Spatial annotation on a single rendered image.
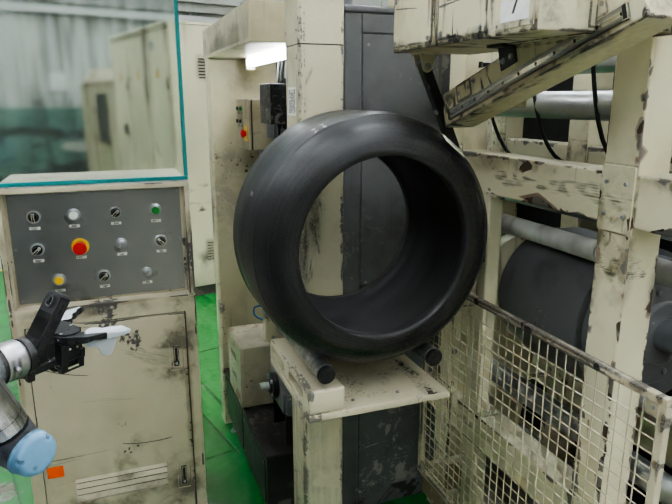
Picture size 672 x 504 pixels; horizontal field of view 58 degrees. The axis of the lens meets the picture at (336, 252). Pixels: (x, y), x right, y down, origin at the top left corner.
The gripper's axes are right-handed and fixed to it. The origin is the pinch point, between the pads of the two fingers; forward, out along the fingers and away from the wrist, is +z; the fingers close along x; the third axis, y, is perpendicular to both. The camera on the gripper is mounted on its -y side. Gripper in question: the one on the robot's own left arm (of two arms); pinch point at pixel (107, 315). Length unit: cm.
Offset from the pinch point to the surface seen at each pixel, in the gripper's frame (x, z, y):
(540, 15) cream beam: 69, 38, -70
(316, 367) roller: 36.9, 28.3, 10.1
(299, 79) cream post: 6, 56, -51
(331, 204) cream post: 16, 63, -19
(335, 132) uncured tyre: 33, 32, -43
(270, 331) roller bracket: 11, 47, 16
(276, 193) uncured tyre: 26.2, 21.4, -29.8
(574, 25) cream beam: 74, 44, -69
